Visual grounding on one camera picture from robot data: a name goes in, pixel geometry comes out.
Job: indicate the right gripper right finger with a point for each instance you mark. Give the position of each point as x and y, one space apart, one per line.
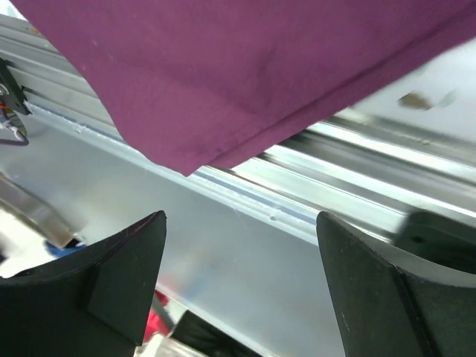
390 302

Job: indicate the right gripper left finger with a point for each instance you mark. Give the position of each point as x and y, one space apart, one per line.
99 295

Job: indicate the purple cloth mat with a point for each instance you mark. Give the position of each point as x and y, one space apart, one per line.
194 83

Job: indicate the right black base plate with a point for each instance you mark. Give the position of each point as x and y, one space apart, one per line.
438 239

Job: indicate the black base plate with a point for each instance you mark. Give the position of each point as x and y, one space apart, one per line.
438 239
12 95

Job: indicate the aluminium rail frame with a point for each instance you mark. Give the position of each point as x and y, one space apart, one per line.
241 250

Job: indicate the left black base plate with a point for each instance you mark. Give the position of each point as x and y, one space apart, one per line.
12 95

